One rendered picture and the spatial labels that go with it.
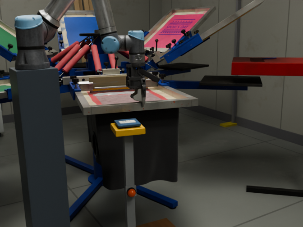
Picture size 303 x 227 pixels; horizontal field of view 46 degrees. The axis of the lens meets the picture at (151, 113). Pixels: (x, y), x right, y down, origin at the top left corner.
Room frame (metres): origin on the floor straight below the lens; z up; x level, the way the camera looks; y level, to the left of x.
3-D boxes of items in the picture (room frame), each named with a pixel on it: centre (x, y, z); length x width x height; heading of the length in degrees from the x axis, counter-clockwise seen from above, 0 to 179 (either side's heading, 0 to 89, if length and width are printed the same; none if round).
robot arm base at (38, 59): (1.64, 0.53, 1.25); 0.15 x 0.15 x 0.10
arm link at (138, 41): (1.75, 0.07, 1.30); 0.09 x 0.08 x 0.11; 87
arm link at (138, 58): (1.74, 0.06, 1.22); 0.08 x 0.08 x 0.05
